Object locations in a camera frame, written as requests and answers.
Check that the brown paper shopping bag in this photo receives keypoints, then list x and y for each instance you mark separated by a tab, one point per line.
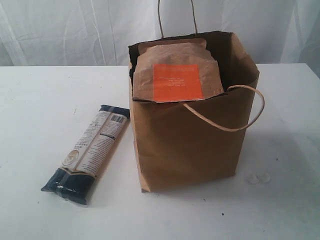
190	142

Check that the brown kraft paper pouch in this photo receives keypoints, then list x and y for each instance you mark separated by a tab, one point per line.
170	71

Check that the blue spaghetti pasta packet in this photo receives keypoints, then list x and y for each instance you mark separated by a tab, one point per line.
75	177

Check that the white crumb beside bag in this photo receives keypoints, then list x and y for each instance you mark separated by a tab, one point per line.
252	179

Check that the white backdrop curtain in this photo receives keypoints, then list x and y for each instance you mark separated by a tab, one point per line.
98	32

